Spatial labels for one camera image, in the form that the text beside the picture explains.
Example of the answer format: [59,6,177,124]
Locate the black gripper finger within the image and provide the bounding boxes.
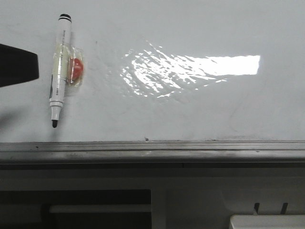
[0,44,39,87]

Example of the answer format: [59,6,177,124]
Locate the white whiteboard marker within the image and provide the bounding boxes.
[50,13,72,128]

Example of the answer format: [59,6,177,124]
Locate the red round magnet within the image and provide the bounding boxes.
[68,58,83,83]

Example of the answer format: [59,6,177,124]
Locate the white whiteboard surface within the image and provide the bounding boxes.
[0,0,305,143]

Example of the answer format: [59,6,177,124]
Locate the aluminium whiteboard tray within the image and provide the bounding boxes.
[0,140,305,165]

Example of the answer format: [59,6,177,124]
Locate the white box corner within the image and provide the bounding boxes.
[229,215,305,229]

